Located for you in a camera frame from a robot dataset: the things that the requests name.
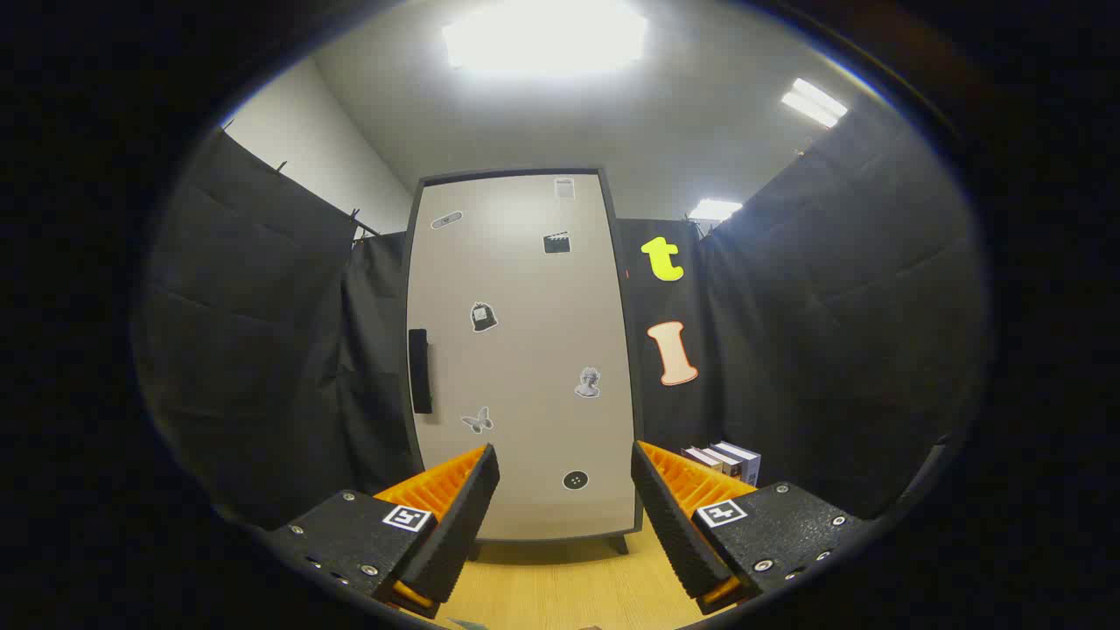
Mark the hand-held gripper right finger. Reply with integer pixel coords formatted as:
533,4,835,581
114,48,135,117
630,440,876,616

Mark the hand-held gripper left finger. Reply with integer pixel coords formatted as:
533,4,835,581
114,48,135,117
262,443,501,620

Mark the black door handle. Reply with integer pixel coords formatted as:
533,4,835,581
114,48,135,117
409,329,434,415

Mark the white and navy book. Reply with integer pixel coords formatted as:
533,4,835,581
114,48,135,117
710,441,762,487

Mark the dark grey cabinet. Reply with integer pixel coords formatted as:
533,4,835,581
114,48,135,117
404,168,646,561

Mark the black backdrop cloth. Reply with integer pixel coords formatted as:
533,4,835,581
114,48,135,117
131,92,990,530

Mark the long ceiling light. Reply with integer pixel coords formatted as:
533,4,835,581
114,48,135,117
781,77,850,130

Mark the large ceiling light panel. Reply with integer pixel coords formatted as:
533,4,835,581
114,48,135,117
442,0,650,75

